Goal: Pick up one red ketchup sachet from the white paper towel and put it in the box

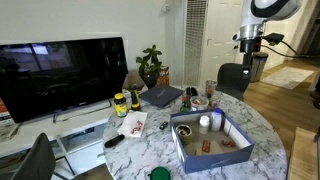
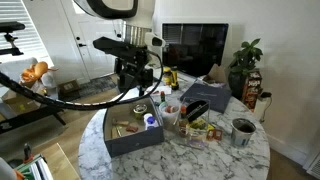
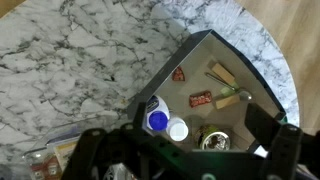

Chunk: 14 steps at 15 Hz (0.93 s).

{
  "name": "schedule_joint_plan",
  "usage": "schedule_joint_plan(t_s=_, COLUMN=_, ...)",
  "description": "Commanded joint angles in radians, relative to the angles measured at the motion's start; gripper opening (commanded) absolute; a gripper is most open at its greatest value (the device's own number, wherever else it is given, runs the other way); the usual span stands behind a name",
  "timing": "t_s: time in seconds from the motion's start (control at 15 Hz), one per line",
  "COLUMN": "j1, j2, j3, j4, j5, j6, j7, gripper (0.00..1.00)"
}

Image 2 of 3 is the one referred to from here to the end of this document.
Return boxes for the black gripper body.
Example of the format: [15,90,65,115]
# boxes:
[114,54,149,76]

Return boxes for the black oval case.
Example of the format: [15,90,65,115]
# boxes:
[185,99,210,123]

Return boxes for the white window blinds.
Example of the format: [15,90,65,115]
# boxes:
[0,0,51,64]

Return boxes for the white paper towel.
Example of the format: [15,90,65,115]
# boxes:
[149,85,173,97]

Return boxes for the black television screen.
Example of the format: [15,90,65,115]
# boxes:
[161,22,230,78]

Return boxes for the black and yellow bottle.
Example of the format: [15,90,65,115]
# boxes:
[170,65,180,91]

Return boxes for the black low bench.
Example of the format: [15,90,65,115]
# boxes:
[0,96,68,134]

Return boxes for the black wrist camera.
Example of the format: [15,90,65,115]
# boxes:
[92,36,149,62]

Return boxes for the green tin can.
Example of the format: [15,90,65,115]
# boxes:
[133,103,149,120]

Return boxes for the grey floor rug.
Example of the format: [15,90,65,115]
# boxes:
[59,75,118,101]

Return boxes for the navy open cardboard box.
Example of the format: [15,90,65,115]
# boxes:
[102,96,165,158]

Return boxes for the green and white books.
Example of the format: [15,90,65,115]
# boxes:
[14,153,54,180]

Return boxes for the white floor vent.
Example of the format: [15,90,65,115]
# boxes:
[305,151,320,180]

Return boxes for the red item in cup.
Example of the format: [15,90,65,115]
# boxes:
[165,105,178,114]

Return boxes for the green bottle with red cap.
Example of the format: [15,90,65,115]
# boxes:
[159,90,168,108]

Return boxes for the small wooden piece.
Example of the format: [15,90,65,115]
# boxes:
[111,118,130,128]

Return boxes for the brown paper bag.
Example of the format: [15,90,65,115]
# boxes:
[201,63,228,88]

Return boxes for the green potted plant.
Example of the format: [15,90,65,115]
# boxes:
[227,37,264,100]

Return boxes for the large open cardboard box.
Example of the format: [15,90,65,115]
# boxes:
[0,84,43,114]

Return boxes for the white sofa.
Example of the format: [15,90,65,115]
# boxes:
[0,57,56,89]

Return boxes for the yellow mustard jar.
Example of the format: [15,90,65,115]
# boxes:
[162,66,173,86]

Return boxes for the white bottle with blue cap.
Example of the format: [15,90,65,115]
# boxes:
[143,113,160,131]

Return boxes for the red sauce packet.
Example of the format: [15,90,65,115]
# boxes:
[205,129,215,142]
[213,128,224,141]

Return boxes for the grey white pot cup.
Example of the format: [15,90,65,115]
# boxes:
[230,117,258,148]

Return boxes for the yellow snack packet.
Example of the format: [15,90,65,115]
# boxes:
[189,118,216,133]

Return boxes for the small red block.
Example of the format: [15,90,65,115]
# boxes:
[125,124,139,134]

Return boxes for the purple plastic packet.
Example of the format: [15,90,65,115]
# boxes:
[187,139,206,150]

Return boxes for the clear acrylic container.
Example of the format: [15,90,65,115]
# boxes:
[180,96,212,148]

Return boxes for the Jenga game box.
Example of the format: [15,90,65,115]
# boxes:
[241,69,264,113]

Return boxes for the light wooden board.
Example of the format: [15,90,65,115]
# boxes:
[39,142,81,180]

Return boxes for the orange plush toy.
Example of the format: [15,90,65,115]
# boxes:
[19,60,58,84]

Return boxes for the white door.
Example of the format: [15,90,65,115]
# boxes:
[59,0,126,81]

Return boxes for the white plastic cup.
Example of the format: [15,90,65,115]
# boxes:
[159,103,182,132]

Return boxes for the small cardboard box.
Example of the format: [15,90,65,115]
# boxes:
[58,79,81,95]

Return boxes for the hot sauce bottle orange cap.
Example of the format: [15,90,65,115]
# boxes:
[178,105,190,138]

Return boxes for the thick black cable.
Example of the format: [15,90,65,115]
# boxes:
[0,49,165,112]

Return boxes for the white and orange object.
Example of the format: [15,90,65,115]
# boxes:
[0,156,26,180]

